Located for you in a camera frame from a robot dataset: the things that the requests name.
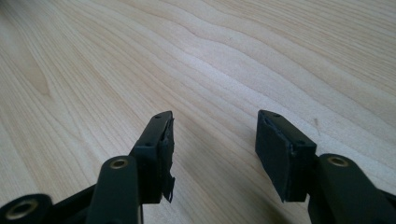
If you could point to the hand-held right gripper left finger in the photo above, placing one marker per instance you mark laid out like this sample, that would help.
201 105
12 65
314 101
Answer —
154 161

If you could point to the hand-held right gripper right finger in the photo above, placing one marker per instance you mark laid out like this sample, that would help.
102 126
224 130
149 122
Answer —
283 155

